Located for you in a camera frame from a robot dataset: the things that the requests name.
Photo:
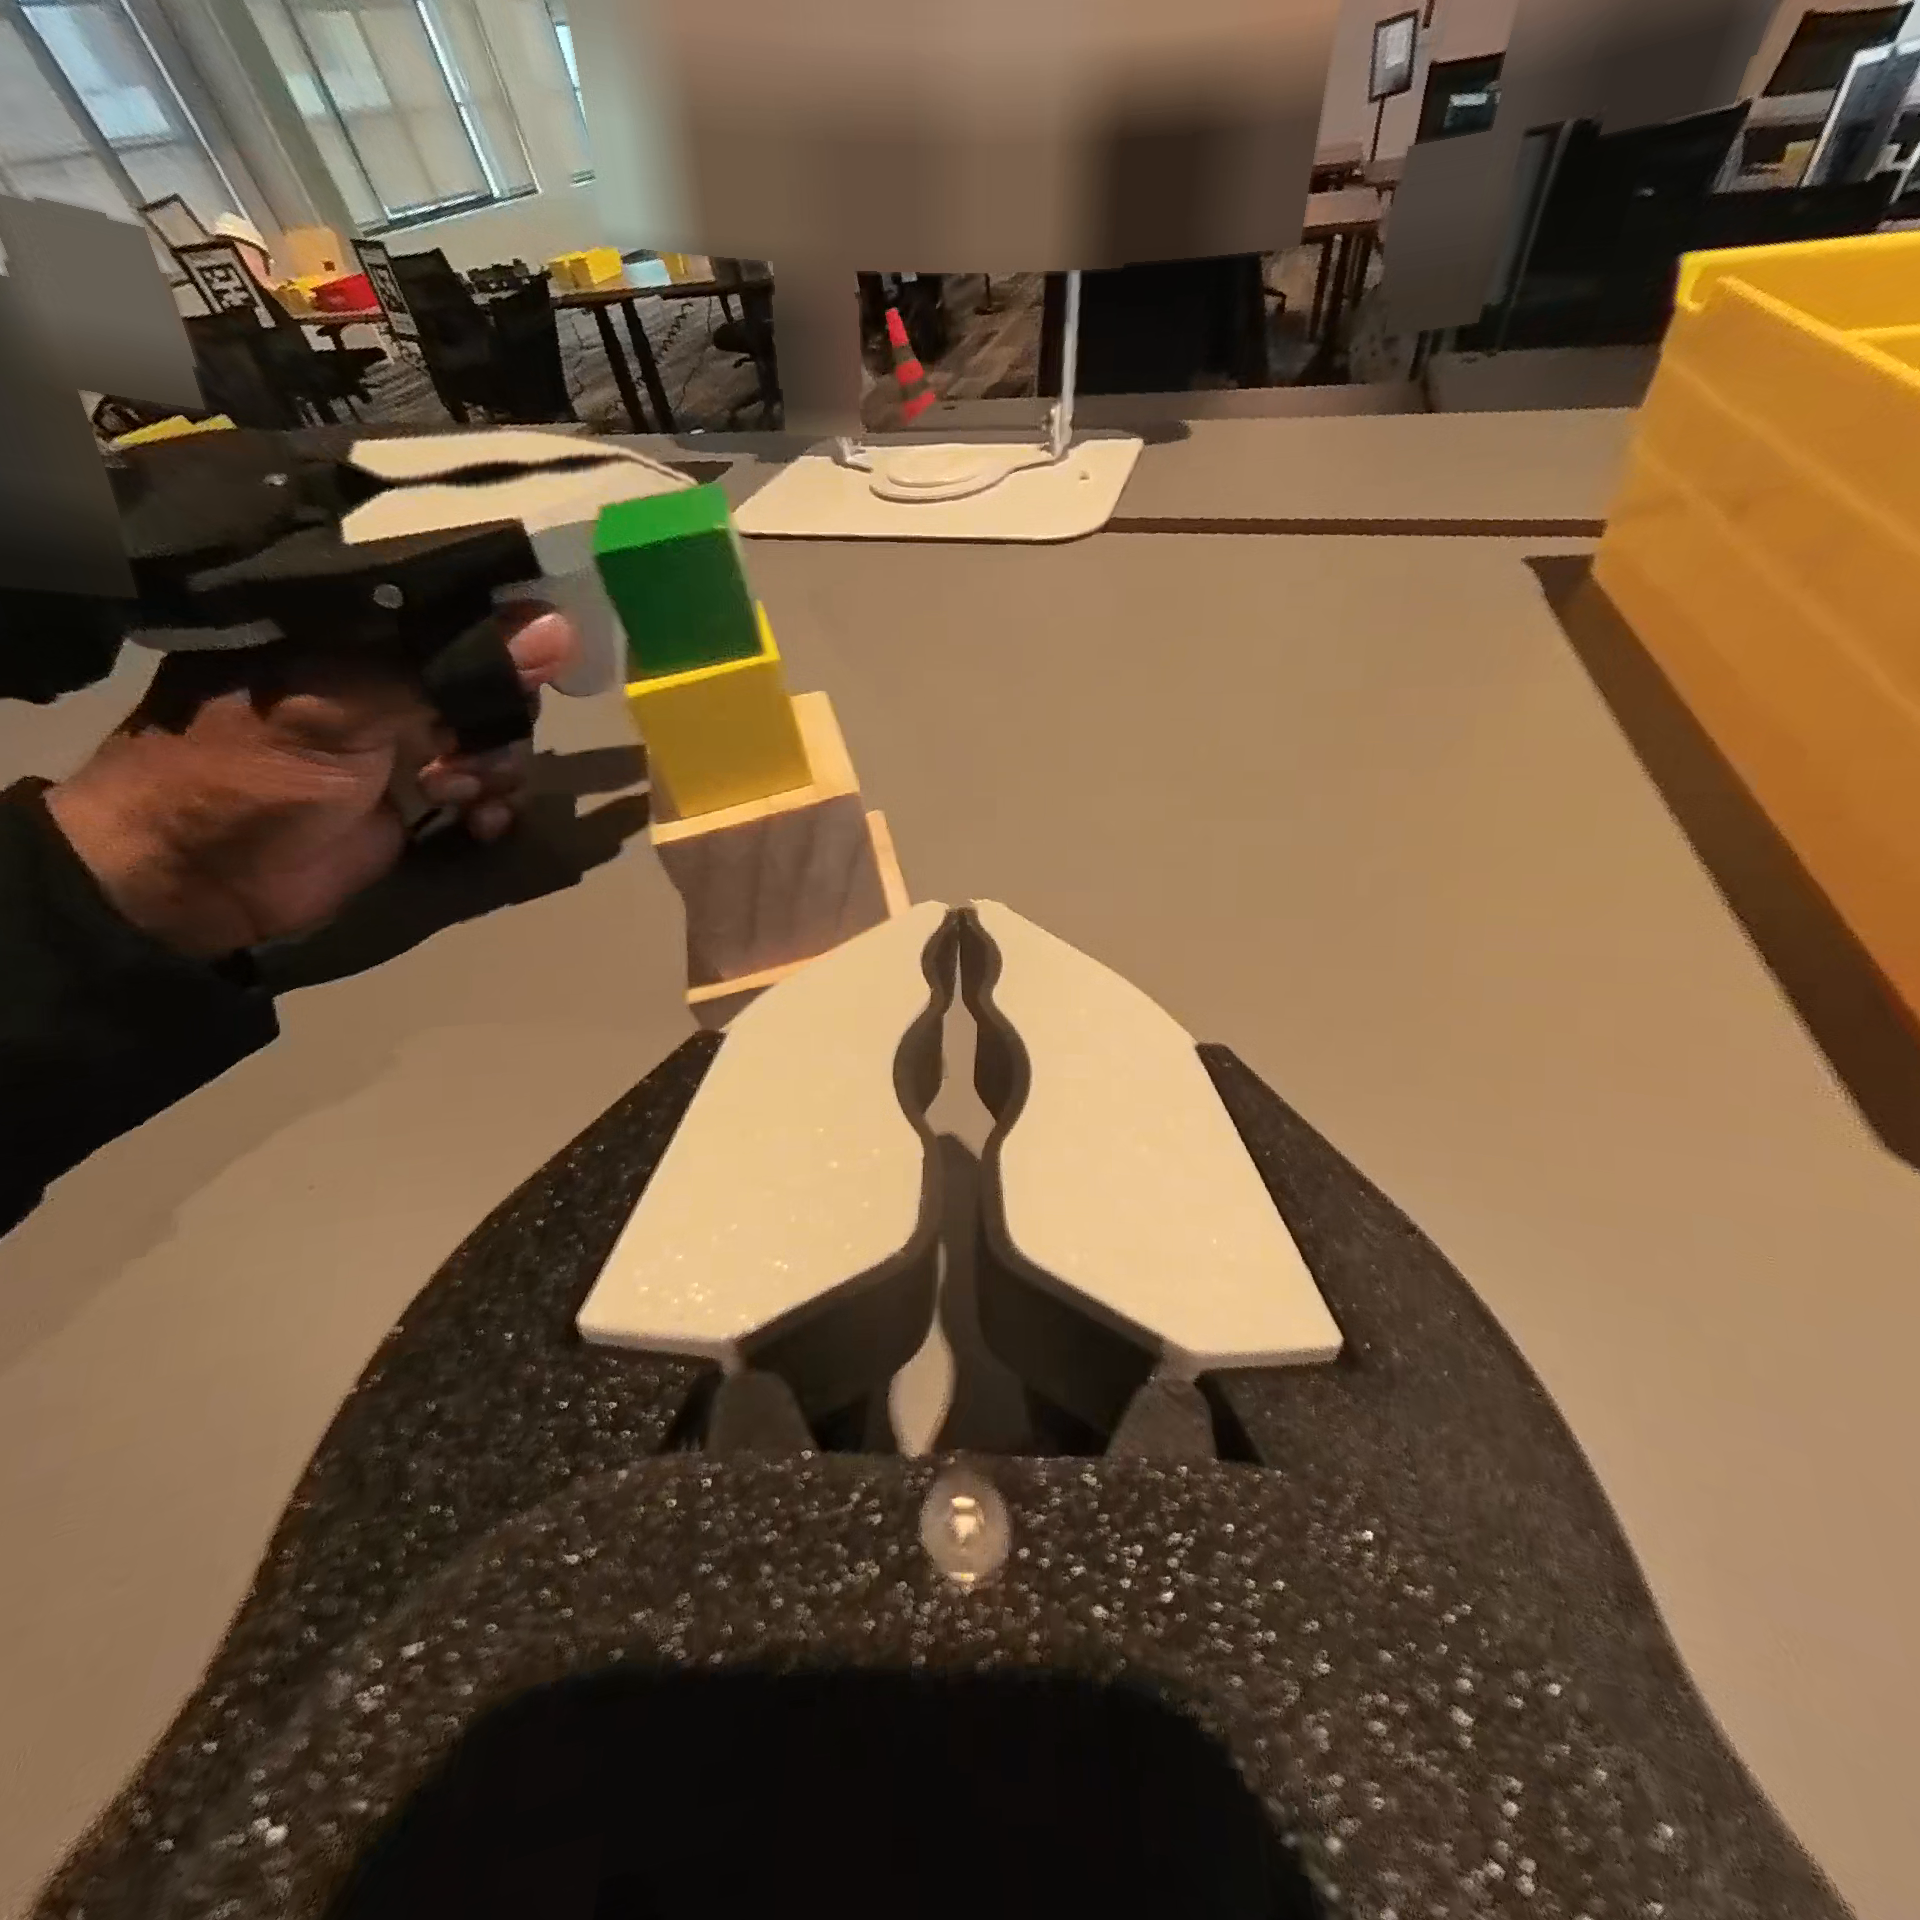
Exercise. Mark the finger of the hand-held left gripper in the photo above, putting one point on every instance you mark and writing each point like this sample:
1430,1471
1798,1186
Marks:
481,510
523,446

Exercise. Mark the white document stand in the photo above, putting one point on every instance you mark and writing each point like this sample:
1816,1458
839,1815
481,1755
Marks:
1050,504

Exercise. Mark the green wooden cube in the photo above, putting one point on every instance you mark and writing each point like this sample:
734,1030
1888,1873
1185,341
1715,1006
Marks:
682,586

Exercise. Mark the person's left forearm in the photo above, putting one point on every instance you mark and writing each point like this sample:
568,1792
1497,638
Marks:
89,1049

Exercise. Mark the yellow plastic bin stack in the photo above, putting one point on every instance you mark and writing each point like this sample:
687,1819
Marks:
1770,600

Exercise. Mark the orange striped traffic cone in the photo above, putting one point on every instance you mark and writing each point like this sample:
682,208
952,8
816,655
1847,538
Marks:
910,382

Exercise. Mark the large plain wooden cube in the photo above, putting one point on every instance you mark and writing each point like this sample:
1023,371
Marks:
884,870

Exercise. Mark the white hard hat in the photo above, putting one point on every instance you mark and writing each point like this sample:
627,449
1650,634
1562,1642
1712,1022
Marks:
235,225

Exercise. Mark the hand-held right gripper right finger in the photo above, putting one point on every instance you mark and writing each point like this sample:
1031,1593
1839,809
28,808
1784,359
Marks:
1142,1184

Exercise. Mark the yellow box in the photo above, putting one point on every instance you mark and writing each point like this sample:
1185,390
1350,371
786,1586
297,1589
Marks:
306,255

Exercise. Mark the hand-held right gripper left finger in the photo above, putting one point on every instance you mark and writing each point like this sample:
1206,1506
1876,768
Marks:
779,1171

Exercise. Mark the printed tag board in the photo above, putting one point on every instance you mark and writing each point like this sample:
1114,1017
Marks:
387,289
210,264

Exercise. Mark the red box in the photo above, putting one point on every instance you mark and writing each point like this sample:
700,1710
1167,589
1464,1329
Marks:
342,291

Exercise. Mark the medium plain wooden cube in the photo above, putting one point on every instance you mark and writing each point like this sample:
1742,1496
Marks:
779,886

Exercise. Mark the yellow wooden cube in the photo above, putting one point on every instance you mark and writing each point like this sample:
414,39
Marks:
720,734

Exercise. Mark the black office chair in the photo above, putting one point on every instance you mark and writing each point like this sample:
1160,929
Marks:
495,345

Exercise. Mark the person's left hand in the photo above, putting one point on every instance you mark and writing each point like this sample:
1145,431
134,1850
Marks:
240,825

